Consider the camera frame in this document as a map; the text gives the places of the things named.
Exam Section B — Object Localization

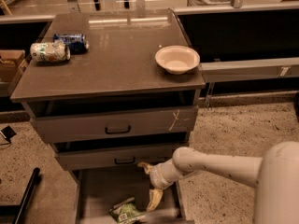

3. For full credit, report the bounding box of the grey open bottom drawer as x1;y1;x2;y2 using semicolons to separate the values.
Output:
75;165;194;224

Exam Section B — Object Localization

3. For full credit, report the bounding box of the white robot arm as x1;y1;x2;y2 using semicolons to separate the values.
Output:
138;141;299;224

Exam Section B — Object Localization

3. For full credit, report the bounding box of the green white crushed can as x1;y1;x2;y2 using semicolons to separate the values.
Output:
30;41;71;63

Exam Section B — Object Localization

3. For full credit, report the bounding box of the white bowl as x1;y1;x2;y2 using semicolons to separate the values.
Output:
155;46;200;75

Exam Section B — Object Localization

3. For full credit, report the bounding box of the black bar on floor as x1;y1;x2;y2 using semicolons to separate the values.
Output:
0;168;41;224

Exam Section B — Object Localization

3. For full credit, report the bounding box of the grey middle drawer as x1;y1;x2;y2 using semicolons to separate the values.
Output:
55;142;187;171

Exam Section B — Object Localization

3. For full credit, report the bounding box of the green jalapeno chip bag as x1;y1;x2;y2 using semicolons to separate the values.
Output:
109;197;145;224

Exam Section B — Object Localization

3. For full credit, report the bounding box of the grey horizontal rail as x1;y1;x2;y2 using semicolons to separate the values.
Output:
200;57;299;83

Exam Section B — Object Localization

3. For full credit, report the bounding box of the grey drawer cabinet with counter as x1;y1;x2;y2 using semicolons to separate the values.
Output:
9;8;206;224

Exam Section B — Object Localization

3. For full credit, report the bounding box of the small black floor object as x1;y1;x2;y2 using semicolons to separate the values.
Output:
0;126;16;144

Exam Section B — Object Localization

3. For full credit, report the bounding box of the grey top drawer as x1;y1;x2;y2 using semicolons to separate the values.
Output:
30;105;198;143

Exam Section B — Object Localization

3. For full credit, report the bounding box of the cardboard box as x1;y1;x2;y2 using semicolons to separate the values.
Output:
0;49;28;82

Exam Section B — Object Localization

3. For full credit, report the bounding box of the blue soda can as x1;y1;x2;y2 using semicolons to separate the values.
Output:
52;33;89;53

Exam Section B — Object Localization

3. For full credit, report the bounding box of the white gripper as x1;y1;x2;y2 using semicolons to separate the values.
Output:
137;160;187;212

